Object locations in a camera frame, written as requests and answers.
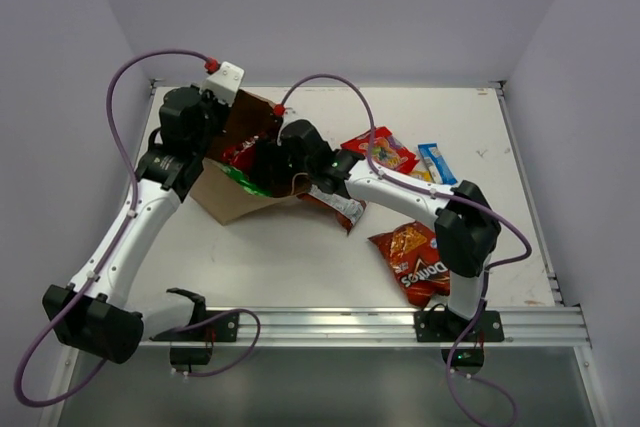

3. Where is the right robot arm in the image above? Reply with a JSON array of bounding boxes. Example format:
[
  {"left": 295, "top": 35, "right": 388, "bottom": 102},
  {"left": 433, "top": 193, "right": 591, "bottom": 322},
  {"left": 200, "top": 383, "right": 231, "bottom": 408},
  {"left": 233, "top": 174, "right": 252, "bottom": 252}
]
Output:
[{"left": 250, "top": 119, "right": 501, "bottom": 340}]

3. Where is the red Doritos chip bag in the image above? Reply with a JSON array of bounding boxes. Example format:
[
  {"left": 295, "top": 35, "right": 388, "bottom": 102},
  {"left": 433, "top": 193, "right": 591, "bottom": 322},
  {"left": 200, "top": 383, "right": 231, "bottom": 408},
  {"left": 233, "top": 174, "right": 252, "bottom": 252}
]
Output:
[{"left": 297, "top": 185, "right": 367, "bottom": 235}]

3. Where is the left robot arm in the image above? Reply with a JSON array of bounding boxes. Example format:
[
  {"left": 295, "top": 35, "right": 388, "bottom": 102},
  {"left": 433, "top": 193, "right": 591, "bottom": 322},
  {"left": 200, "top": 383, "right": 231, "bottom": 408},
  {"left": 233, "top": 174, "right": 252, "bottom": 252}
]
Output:
[{"left": 42, "top": 86, "right": 236, "bottom": 364}]

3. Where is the blue snack bar wrapper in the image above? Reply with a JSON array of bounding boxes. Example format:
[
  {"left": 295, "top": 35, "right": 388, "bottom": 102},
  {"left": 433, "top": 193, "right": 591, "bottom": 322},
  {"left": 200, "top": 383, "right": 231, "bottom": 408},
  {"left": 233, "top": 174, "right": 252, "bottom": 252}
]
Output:
[{"left": 417, "top": 143, "right": 458, "bottom": 186}]

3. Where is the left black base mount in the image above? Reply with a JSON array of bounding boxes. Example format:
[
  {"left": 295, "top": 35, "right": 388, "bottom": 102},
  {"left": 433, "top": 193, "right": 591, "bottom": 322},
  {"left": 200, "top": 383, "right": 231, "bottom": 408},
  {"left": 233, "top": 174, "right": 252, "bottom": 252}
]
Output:
[{"left": 150, "top": 309, "right": 246, "bottom": 380}]

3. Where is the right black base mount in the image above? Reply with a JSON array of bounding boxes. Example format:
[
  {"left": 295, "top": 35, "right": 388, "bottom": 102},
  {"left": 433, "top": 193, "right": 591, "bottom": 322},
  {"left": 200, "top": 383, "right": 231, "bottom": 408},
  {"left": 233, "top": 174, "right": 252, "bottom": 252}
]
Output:
[{"left": 413, "top": 303, "right": 506, "bottom": 375}]

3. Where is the brown paper bag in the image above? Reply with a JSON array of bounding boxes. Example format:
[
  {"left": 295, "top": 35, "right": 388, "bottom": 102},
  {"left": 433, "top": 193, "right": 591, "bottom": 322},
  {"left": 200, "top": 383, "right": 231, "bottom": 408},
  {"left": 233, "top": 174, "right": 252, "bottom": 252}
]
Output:
[{"left": 190, "top": 91, "right": 311, "bottom": 225}]

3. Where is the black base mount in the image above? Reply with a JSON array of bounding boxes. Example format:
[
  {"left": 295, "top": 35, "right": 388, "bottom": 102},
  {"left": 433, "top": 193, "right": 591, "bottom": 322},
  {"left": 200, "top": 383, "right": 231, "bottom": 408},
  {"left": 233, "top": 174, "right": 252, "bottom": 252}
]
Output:
[
  {"left": 150, "top": 309, "right": 246, "bottom": 380},
  {"left": 413, "top": 303, "right": 506, "bottom": 375}
]

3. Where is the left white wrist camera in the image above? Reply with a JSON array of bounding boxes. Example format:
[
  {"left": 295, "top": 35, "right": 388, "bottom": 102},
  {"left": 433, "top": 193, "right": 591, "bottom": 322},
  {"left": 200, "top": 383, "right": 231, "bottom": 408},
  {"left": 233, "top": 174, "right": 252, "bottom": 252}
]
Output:
[{"left": 200, "top": 58, "right": 245, "bottom": 107}]

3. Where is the red patterned snack bag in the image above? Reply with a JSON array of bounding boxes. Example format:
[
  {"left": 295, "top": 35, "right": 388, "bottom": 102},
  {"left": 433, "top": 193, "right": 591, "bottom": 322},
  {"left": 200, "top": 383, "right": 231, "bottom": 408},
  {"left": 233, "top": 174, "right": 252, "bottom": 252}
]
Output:
[{"left": 221, "top": 134, "right": 268, "bottom": 173}]

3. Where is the aluminium front rail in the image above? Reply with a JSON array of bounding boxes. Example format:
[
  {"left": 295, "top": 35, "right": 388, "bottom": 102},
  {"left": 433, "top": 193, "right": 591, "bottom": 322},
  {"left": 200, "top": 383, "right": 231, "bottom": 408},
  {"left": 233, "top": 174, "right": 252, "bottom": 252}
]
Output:
[{"left": 144, "top": 300, "right": 590, "bottom": 347}]

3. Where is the red fruit gummies bag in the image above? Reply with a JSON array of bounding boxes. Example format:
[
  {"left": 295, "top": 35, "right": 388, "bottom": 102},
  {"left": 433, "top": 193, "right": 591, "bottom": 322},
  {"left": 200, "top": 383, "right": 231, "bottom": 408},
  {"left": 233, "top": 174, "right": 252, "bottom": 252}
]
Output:
[{"left": 341, "top": 126, "right": 418, "bottom": 174}]

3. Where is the yellow M&M's candy packet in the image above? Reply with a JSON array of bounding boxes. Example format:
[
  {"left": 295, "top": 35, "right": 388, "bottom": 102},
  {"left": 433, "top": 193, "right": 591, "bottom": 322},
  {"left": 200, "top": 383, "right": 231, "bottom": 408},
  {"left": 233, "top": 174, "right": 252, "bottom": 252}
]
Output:
[{"left": 409, "top": 170, "right": 433, "bottom": 183}]

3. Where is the green snack bag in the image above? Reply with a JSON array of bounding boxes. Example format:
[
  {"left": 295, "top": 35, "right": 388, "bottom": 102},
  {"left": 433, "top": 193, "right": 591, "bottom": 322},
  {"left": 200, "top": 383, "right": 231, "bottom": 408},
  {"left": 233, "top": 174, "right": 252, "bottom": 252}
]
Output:
[{"left": 215, "top": 162, "right": 272, "bottom": 198}]

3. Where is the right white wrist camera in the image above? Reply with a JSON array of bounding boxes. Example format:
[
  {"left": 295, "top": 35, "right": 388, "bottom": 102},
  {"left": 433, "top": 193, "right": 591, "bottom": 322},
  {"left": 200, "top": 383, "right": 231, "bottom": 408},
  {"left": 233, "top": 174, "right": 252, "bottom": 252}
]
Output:
[{"left": 272, "top": 104, "right": 295, "bottom": 124}]

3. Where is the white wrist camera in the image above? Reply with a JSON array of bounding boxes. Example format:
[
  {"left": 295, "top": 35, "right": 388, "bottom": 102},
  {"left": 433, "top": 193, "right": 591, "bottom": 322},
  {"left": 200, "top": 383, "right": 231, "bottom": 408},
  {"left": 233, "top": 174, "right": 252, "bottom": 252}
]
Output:
[
  {"left": 272, "top": 104, "right": 295, "bottom": 124},
  {"left": 200, "top": 58, "right": 245, "bottom": 107}
]

